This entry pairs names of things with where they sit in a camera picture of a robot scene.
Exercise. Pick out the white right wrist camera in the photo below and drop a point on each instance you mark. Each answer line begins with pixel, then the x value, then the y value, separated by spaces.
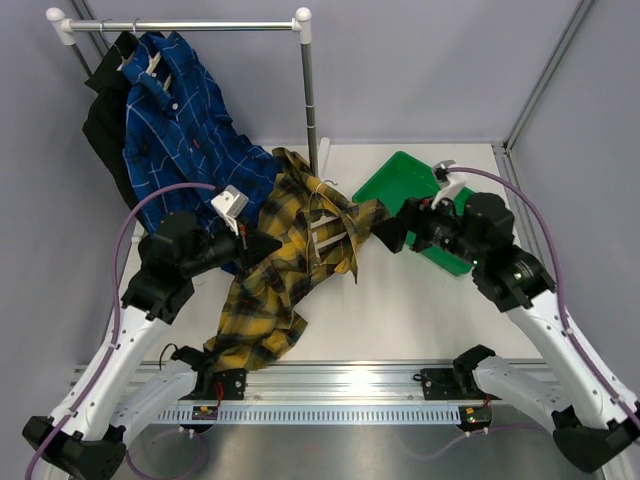
pixel 450 182

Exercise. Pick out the blue plaid shirt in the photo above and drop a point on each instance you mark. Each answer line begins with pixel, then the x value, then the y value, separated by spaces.
pixel 185 139

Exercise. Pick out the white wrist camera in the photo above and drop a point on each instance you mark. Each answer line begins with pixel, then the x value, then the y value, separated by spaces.
pixel 450 182
pixel 229 204

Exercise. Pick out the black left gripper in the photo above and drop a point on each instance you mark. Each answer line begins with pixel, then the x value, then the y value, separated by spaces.
pixel 252 246

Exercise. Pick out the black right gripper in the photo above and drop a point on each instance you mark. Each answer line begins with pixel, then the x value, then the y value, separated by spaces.
pixel 417 216

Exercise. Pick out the hanger under black garment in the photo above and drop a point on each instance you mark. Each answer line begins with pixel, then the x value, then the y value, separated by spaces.
pixel 123 60

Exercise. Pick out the black garment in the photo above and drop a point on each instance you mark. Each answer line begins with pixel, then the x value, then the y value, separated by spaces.
pixel 104 127

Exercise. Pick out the white slotted cable duct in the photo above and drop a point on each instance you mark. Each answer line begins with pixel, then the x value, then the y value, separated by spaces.
pixel 426 414

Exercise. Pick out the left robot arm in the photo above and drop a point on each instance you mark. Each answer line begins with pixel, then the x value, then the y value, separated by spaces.
pixel 87 436

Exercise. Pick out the green plastic tray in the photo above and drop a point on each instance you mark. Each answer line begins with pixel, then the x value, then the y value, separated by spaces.
pixel 402 176

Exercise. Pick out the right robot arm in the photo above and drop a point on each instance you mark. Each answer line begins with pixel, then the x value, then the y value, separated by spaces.
pixel 591 415

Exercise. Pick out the white hanger under blue shirt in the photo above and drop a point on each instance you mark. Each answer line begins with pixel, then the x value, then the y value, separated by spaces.
pixel 152 64

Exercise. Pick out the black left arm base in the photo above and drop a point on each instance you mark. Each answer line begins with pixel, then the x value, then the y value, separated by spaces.
pixel 220 385

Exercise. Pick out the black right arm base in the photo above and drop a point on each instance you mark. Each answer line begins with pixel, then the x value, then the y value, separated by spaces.
pixel 448 384

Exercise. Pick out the yellow plaid flannel shirt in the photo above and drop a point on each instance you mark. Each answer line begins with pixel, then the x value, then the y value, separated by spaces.
pixel 321 233

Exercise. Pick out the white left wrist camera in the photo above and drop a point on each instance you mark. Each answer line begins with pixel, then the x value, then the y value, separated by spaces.
pixel 229 204

